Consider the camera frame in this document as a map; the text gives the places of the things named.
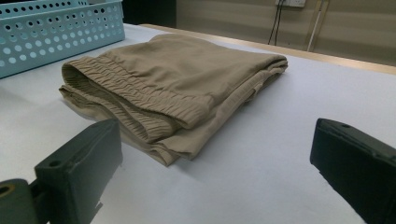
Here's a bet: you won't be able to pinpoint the white wall socket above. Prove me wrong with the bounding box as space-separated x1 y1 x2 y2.
275 0 306 8

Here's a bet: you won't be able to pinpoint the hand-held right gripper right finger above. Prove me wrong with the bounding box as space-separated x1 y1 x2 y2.
309 118 396 224

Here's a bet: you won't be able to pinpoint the khaki pants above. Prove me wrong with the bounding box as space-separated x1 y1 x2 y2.
59 33 289 167

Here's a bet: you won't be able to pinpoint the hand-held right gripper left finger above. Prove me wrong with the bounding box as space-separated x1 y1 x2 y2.
34 118 124 224

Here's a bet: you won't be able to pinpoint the white table cover sheet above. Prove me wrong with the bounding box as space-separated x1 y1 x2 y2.
0 22 396 224

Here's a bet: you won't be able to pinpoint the beige vertical wall strip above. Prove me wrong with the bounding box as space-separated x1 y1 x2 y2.
305 0 331 52

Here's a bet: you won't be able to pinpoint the black hanging cable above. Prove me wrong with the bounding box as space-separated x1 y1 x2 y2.
267 0 282 45
274 0 286 47

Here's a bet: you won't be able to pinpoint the light blue perforated plastic basket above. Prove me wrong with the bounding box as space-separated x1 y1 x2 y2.
0 0 126 79

